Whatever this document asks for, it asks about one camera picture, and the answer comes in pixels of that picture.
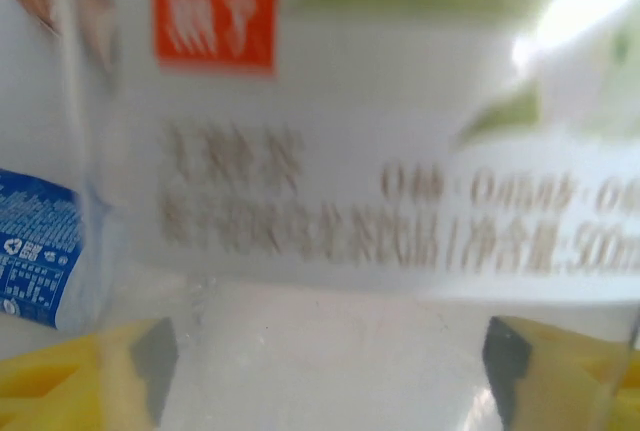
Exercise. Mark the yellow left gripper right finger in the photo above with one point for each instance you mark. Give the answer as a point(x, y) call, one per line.
point(575, 386)

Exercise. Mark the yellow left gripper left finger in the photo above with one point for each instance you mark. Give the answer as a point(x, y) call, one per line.
point(55, 386)

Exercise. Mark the clear bottle blue label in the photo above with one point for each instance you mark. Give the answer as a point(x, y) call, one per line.
point(35, 251)

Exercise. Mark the square clear bottle white cap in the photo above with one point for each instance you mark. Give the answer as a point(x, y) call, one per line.
point(350, 101)

